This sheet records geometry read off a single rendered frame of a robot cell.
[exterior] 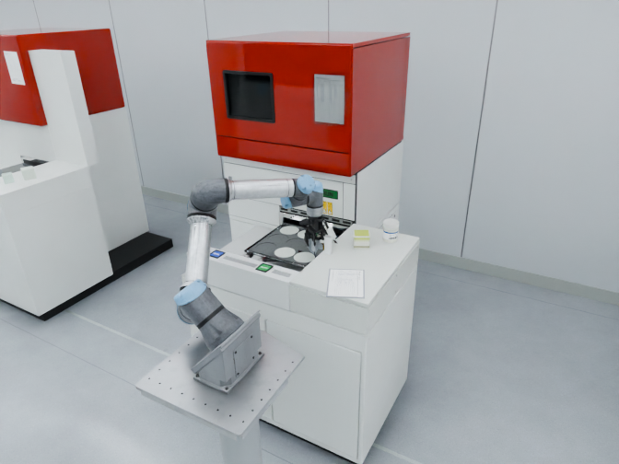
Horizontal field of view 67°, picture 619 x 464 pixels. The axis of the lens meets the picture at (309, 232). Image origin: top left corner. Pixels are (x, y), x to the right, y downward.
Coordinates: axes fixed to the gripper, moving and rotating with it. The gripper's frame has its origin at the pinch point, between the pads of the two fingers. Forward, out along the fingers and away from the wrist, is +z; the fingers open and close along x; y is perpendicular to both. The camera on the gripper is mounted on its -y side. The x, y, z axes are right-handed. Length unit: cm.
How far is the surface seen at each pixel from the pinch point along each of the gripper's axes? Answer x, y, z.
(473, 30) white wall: 165, -66, -87
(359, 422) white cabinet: -10, 54, 56
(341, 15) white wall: 116, -150, -96
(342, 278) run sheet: -7.2, 34.9, -5.6
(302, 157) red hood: 10.4, -26.5, -37.2
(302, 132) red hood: 11, -26, -50
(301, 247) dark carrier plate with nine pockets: -1.5, -8.6, 1.3
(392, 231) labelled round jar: 29.8, 21.5, -11.3
